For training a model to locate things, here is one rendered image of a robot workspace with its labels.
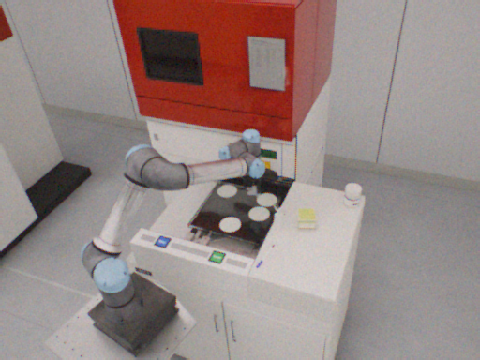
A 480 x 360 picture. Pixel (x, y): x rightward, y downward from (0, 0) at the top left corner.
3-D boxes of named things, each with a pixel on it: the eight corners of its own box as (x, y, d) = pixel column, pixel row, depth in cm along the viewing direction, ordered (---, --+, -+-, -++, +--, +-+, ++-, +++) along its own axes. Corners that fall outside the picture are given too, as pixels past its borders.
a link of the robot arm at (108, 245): (86, 285, 156) (150, 153, 146) (72, 262, 166) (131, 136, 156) (115, 286, 165) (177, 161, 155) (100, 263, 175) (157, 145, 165)
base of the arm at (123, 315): (123, 334, 157) (115, 317, 151) (97, 314, 165) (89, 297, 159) (153, 305, 166) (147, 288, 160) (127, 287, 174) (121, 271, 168)
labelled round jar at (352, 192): (345, 197, 200) (347, 181, 194) (360, 200, 197) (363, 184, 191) (341, 206, 195) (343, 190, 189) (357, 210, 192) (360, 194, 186)
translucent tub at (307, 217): (297, 218, 190) (297, 207, 186) (314, 218, 189) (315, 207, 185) (297, 231, 184) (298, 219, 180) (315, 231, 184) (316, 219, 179)
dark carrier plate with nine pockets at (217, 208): (220, 181, 225) (220, 181, 225) (283, 195, 214) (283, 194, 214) (190, 225, 201) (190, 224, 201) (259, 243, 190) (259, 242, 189)
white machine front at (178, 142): (160, 170, 249) (146, 109, 223) (294, 200, 222) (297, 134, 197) (157, 172, 247) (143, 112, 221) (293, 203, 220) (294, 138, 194)
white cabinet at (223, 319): (204, 273, 293) (188, 180, 241) (346, 315, 261) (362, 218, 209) (155, 355, 248) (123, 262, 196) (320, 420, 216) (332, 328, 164)
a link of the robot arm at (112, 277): (110, 312, 153) (99, 288, 144) (96, 289, 162) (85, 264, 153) (141, 294, 158) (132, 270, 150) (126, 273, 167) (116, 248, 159)
